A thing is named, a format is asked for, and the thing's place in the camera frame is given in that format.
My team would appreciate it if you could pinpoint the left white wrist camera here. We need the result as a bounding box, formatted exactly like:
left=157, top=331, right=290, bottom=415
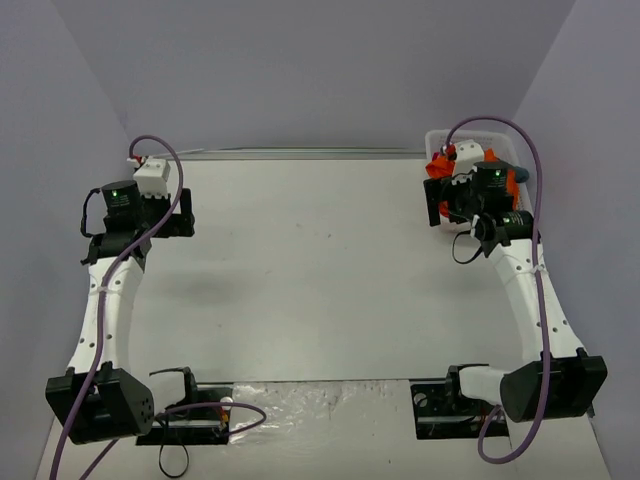
left=133, top=157, right=170, bottom=199

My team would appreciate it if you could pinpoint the thin black cable loop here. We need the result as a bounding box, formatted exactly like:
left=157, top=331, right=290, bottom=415
left=158, top=439, right=190, bottom=479

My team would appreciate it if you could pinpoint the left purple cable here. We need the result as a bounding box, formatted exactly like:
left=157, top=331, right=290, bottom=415
left=49, top=134, right=266, bottom=480

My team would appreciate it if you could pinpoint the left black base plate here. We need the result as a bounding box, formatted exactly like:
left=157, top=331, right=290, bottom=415
left=135, top=383, right=233, bottom=447

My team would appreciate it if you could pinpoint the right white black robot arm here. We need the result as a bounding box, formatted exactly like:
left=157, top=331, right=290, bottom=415
left=423, top=161, right=607, bottom=422

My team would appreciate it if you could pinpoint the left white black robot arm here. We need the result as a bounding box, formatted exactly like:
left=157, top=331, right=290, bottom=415
left=45, top=180, right=195, bottom=445

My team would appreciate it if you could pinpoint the white plastic basket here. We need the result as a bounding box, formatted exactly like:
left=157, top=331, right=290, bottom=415
left=433, top=134, right=533, bottom=240

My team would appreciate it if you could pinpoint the orange t shirt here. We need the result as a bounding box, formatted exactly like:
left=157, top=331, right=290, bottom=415
left=425, top=148, right=519, bottom=208

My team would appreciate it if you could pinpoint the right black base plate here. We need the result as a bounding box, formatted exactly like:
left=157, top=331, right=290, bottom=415
left=409, top=379, right=493, bottom=440

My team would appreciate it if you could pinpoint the teal t shirt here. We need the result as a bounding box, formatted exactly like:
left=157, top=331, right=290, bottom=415
left=513, top=166, right=530, bottom=184

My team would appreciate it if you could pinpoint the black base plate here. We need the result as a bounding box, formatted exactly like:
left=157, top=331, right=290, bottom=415
left=409, top=379, right=493, bottom=440
left=135, top=383, right=233, bottom=447

